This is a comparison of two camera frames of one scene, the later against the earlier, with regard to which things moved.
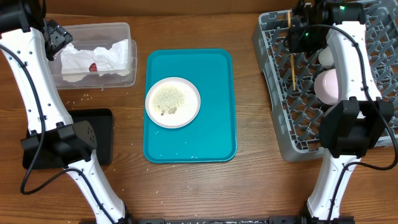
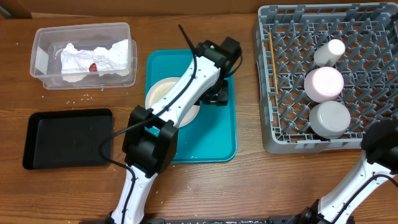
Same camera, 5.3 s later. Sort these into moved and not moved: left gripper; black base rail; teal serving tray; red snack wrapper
Moved: left gripper
Not moved: teal serving tray; red snack wrapper; black base rail
